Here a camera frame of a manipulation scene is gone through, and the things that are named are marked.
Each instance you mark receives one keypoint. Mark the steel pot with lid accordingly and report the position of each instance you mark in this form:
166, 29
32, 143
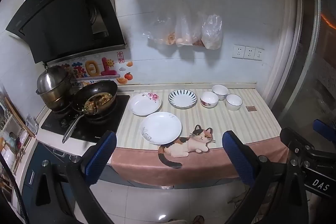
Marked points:
53, 87

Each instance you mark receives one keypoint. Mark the white bowl dark rim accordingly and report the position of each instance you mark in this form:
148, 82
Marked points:
220, 91
234, 102

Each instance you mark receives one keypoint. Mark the clear plastic bag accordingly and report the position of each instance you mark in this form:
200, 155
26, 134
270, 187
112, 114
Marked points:
212, 33
186, 29
162, 29

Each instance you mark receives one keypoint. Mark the white plate pink flowers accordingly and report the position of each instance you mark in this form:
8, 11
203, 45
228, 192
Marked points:
144, 106

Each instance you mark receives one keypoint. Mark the glass sliding door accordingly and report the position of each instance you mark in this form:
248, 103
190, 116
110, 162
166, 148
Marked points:
309, 69

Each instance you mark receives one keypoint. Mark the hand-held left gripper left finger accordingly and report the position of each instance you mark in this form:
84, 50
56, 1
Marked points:
101, 154

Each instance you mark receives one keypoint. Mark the black range hood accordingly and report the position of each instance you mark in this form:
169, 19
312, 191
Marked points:
65, 16

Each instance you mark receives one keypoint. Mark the colourful wall stickers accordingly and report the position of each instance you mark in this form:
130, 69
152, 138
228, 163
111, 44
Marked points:
105, 69

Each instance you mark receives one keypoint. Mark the white wall socket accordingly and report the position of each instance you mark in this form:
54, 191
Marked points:
258, 54
249, 53
238, 51

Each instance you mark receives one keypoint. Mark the brown slipper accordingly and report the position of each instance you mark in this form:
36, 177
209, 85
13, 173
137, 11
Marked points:
198, 219

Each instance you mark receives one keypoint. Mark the striped cat print mat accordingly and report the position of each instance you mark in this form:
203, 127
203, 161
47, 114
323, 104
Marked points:
236, 124

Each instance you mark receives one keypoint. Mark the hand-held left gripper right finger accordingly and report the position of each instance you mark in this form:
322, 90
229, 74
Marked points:
239, 158

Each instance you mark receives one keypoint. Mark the white plate blue stripes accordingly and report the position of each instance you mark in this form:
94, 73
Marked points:
182, 99

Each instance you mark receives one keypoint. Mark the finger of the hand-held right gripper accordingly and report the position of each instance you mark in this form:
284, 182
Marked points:
325, 128
295, 138

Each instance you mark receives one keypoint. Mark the white bowl red flowers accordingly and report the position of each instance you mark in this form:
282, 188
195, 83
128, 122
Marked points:
209, 101

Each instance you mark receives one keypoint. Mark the black glass stove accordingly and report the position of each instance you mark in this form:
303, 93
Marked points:
110, 119

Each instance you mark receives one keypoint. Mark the white plate grey flower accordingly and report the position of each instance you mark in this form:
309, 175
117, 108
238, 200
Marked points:
161, 128

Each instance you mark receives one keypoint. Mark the small brown square coaster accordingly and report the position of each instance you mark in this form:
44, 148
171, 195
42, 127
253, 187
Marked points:
251, 108

